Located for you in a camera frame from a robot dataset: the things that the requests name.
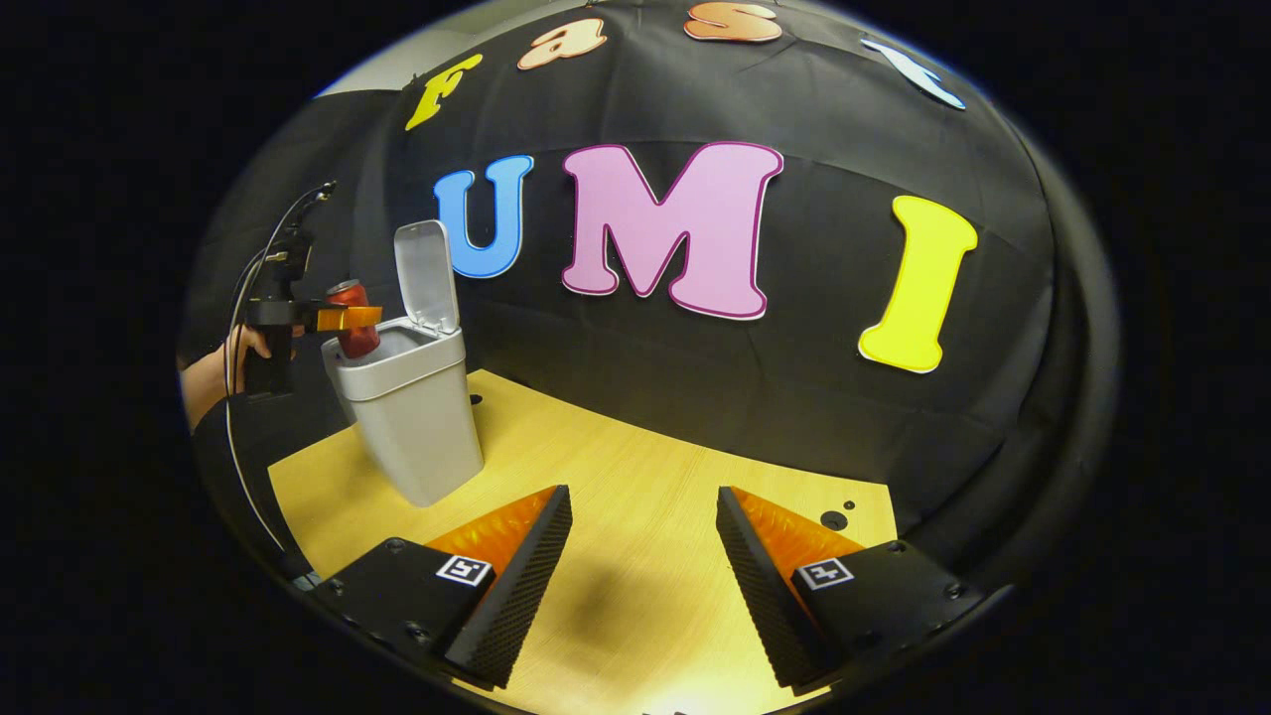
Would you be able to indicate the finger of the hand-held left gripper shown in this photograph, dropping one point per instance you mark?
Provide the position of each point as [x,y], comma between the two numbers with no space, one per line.
[348,319]

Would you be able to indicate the wooden desktop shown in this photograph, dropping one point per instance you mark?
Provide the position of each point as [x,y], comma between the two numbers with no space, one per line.
[635,497]

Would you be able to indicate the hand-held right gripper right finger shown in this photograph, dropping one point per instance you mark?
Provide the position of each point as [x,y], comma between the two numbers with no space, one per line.
[760,596]

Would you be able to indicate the white desktop garbage bin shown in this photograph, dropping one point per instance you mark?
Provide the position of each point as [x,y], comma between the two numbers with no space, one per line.
[417,427]

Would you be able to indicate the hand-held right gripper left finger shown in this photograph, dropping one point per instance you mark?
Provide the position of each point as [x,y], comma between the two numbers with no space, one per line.
[521,596]

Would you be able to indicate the black backdrop cloth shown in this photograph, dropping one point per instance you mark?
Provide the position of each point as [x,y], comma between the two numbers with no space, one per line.
[844,149]

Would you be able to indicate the red pop can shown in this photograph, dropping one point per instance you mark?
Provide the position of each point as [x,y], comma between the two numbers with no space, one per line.
[348,295]

